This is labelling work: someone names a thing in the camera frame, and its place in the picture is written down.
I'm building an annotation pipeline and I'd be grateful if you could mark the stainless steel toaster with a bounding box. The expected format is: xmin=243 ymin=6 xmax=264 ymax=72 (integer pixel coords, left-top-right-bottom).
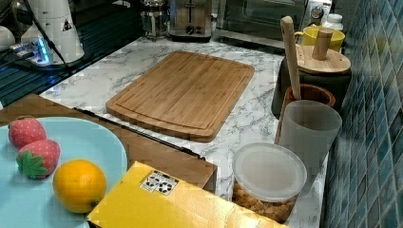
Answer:
xmin=168 ymin=0 xmax=212 ymax=43

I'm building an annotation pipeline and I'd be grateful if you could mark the upper toy strawberry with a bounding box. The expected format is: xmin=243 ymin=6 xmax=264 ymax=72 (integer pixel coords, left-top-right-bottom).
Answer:
xmin=8 ymin=116 xmax=47 ymax=149

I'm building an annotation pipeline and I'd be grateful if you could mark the wooden utensil handle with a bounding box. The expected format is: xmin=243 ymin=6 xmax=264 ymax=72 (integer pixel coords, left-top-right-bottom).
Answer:
xmin=280 ymin=16 xmax=301 ymax=100

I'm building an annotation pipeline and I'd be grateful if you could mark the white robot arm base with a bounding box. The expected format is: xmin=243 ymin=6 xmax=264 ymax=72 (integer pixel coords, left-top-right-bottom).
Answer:
xmin=15 ymin=0 xmax=85 ymax=67

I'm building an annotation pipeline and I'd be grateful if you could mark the light blue plate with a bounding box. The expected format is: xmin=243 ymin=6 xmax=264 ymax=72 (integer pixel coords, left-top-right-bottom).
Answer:
xmin=0 ymin=117 xmax=127 ymax=228

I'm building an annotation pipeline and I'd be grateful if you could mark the orange fruit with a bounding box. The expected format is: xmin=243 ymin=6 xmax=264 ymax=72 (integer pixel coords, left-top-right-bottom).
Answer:
xmin=52 ymin=160 xmax=106 ymax=214

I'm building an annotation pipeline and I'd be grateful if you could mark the toaster oven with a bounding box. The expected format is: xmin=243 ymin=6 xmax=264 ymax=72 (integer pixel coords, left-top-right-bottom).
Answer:
xmin=215 ymin=0 xmax=333 ymax=48

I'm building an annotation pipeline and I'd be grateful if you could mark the black cable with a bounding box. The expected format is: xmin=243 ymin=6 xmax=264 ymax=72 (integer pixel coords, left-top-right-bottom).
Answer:
xmin=22 ymin=0 xmax=72 ymax=75

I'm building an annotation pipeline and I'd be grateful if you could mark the lower toy strawberry with leaves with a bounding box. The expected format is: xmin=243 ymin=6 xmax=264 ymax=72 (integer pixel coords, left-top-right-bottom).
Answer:
xmin=16 ymin=139 xmax=61 ymax=179

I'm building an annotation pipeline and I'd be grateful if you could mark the bamboo cutting board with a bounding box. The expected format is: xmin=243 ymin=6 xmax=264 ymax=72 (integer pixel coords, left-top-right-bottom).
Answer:
xmin=106 ymin=51 xmax=255 ymax=143

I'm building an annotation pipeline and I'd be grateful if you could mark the glass french press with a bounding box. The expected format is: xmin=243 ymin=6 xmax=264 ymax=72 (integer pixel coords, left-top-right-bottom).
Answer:
xmin=141 ymin=0 xmax=168 ymax=40

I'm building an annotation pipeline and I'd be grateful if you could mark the frosted grey plastic cup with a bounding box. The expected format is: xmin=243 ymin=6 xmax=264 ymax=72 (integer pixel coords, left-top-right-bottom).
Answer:
xmin=279 ymin=100 xmax=342 ymax=196

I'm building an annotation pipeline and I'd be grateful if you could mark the clear jar with snacks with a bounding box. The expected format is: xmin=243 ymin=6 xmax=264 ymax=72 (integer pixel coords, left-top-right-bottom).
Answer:
xmin=232 ymin=142 xmax=307 ymax=223

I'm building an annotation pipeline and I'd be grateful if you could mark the yellow cardboard box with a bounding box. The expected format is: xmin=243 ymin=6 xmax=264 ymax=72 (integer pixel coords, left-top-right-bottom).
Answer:
xmin=87 ymin=161 xmax=288 ymax=228

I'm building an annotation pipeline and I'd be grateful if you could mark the brown wooden utensil holder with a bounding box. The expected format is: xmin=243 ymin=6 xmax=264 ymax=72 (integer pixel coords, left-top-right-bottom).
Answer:
xmin=274 ymin=84 xmax=336 ymax=144

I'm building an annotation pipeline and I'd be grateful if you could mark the white lidded bottle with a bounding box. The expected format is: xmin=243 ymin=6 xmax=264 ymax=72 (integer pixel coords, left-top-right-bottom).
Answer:
xmin=321 ymin=13 xmax=344 ymax=30

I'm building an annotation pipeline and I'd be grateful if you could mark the yellow mug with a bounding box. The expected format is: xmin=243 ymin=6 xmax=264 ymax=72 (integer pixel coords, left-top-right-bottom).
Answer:
xmin=294 ymin=27 xmax=345 ymax=51

